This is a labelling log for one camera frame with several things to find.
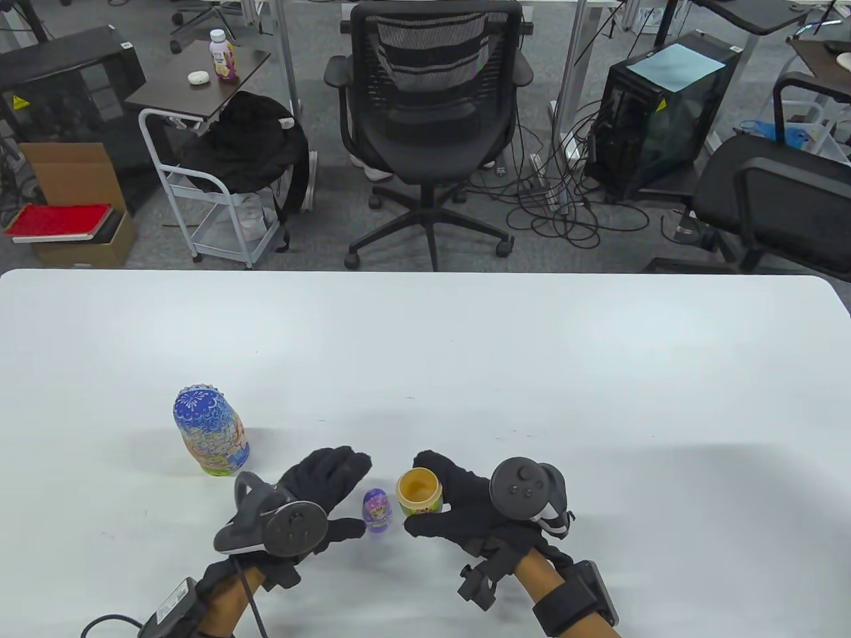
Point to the person's right hand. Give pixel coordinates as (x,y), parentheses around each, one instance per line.
(465,512)

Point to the medium light blue Russian doll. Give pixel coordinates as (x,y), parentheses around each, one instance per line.
(419,506)

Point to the person's left hand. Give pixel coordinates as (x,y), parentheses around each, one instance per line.
(326,475)

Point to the black mesh-sided computer tower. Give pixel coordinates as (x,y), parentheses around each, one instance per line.
(60,93)

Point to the black mesh office chair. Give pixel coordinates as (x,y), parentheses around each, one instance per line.
(425,133)

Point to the person's left forearm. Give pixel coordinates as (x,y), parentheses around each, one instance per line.
(226,608)

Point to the black padded office chair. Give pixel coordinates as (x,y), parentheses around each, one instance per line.
(764,193)

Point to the white desk leg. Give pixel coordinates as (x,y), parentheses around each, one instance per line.
(744,73)
(286,60)
(570,80)

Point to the black VR controller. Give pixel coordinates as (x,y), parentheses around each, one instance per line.
(522,488)
(296,528)

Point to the red notebook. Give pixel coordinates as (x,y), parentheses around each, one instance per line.
(56,220)

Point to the blue plastic item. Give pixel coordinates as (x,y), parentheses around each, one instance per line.
(791,136)

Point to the small purple Russian doll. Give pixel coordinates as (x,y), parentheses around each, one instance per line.
(376,512)

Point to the white shoe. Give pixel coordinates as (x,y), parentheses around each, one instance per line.
(375,174)

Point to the white power strip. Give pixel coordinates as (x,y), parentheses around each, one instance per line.
(542,169)

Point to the black office chair base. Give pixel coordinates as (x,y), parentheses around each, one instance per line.
(176,46)

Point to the person's right forearm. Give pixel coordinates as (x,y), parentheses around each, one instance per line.
(538,575)

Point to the black backpack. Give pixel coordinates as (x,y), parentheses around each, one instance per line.
(246,146)

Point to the dark brown side table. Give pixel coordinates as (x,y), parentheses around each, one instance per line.
(193,93)

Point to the brown cardboard box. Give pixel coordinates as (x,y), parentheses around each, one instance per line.
(73,173)

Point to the black glove sensor bracket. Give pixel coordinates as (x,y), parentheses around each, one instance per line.
(282,575)
(482,588)

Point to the large blue Russian doll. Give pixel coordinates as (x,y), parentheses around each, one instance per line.
(209,432)

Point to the black desk top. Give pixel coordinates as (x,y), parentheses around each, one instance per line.
(758,16)

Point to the light blue paper sheet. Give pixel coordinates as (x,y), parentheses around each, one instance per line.
(675,66)

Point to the white rolling cart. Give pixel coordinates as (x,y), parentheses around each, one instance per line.
(219,242)

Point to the purple drink bottle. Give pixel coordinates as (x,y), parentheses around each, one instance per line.
(225,63)

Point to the small white case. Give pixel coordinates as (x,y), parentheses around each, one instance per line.
(198,78)

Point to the brown desk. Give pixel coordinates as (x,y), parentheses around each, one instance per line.
(821,63)

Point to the black glass-sided computer tower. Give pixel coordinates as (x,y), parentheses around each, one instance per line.
(658,133)

